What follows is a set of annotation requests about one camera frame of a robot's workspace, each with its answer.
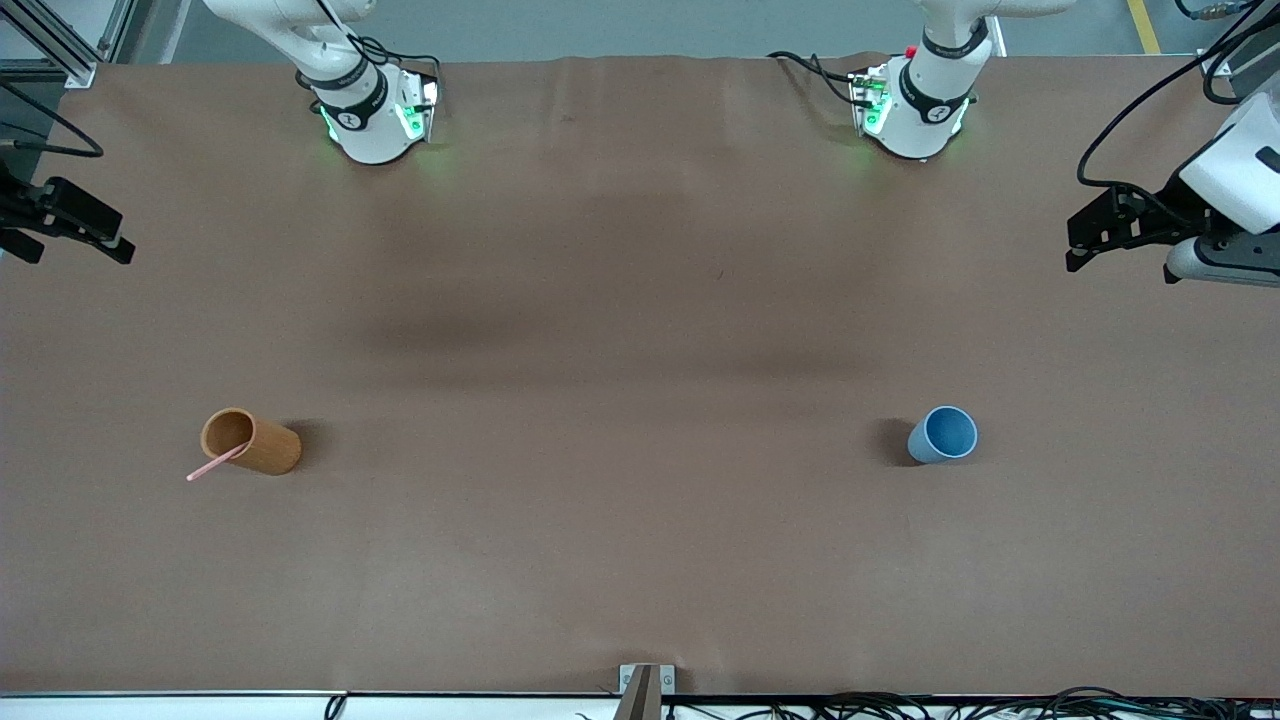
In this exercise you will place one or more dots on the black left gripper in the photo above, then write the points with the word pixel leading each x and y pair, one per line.
pixel 1166 212

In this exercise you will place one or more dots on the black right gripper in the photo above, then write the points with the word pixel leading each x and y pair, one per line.
pixel 14 211

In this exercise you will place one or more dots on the blue cup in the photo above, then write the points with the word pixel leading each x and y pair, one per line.
pixel 945 435

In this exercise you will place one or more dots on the pink chopstick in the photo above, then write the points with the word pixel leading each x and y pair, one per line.
pixel 212 468

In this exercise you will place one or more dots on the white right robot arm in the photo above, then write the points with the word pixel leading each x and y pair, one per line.
pixel 360 120

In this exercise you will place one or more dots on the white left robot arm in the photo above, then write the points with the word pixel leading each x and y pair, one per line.
pixel 925 100

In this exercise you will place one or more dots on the orange cylindrical cup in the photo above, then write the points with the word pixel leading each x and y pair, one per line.
pixel 262 445

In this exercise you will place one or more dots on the brown table cover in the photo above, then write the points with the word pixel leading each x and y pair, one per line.
pixel 640 520

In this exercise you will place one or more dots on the aluminium frame profile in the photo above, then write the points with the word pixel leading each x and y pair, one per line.
pixel 62 52

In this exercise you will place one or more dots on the white table edge rail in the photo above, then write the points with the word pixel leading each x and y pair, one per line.
pixel 200 708

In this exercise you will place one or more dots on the grey metal bracket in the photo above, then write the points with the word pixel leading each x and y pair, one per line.
pixel 628 680

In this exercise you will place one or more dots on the brown camera pole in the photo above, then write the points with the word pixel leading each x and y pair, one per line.
pixel 640 702

